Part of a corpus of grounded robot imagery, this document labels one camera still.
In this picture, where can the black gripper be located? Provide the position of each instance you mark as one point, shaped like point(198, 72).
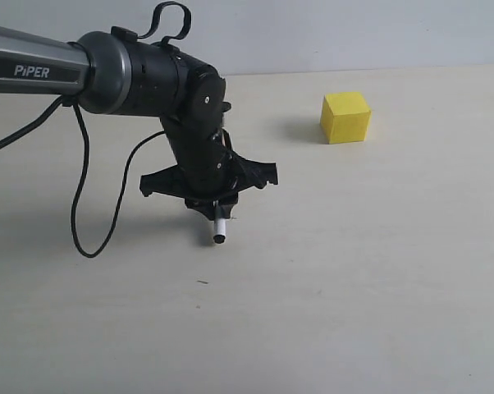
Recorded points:
point(203, 187)

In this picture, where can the black and white whiteboard marker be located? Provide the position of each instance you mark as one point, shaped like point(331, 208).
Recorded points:
point(219, 225)

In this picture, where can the yellow foam cube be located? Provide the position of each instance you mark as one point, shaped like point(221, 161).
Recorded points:
point(345, 117)

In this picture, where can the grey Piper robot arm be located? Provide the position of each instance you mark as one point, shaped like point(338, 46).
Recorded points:
point(115, 74)

